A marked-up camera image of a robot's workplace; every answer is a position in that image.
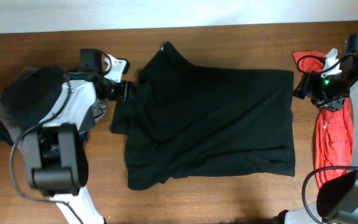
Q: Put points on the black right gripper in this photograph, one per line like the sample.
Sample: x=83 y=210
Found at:
x=306 y=86

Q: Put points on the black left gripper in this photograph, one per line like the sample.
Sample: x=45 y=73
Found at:
x=123 y=91

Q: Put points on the black shirt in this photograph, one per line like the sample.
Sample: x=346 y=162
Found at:
x=188 y=120

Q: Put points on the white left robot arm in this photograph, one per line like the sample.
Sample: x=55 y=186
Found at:
x=54 y=154

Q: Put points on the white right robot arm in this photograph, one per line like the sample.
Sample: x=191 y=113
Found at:
x=337 y=200

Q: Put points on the light grey folded garment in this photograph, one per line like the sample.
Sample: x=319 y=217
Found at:
x=5 y=115

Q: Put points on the red shirt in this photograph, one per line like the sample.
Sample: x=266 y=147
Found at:
x=334 y=131

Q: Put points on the dark grey folded garment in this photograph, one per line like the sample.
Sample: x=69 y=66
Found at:
x=30 y=97

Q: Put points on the navy folded garment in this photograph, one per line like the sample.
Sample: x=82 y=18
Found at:
x=5 y=136

